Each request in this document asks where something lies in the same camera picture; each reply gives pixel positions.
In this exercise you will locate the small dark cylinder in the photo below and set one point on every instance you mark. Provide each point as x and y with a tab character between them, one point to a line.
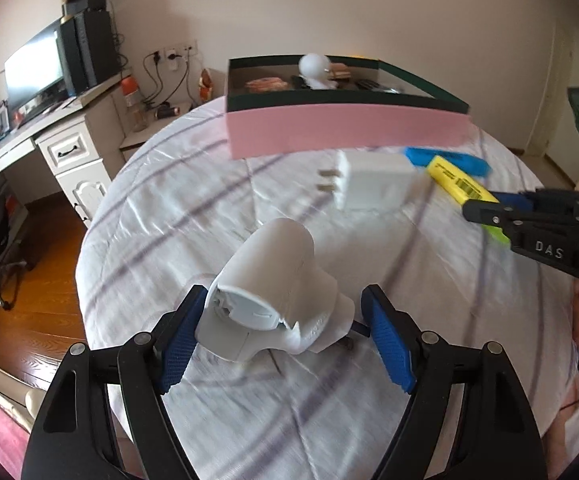
167	111

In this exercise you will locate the small figurine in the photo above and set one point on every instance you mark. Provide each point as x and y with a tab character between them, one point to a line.
207	85

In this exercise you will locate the white round object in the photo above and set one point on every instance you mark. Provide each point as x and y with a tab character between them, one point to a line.
314	67

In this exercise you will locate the computer monitor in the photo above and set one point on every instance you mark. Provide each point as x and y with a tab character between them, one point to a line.
34	75

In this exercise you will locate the white travel plug adapter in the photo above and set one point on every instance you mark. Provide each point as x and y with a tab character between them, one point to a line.
269	270

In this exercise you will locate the orange capped bottle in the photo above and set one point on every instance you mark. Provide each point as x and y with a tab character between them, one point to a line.
132	102

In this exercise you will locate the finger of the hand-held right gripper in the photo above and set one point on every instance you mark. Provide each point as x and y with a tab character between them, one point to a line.
517	200
494	217

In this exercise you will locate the yellow highlighter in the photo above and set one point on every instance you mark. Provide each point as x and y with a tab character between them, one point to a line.
457	180

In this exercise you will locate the beige bed frame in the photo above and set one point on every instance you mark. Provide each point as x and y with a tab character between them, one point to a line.
14	395

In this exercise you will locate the pink patterned cube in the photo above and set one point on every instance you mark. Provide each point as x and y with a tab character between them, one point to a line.
267	85

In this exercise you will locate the white power adapter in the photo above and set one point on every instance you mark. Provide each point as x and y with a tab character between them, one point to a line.
374	180

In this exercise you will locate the white desk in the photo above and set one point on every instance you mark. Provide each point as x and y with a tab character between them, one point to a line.
69	145

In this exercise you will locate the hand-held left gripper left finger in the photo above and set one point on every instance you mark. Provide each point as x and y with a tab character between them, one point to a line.
182	342

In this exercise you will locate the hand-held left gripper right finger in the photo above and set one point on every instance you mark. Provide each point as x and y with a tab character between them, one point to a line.
388	342

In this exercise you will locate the rose gold metal jar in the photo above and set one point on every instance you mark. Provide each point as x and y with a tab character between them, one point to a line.
341	71

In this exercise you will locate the pink box with green rim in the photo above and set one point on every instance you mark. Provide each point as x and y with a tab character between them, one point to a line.
344	122

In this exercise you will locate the white door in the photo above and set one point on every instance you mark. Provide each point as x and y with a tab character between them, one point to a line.
559	95

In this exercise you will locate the blue highlighter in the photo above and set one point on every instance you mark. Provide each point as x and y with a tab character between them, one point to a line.
449	160

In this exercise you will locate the black speaker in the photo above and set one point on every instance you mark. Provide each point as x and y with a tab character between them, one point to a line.
89	50

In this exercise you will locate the white wall sockets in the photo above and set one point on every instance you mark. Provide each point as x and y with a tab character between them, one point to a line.
174	52

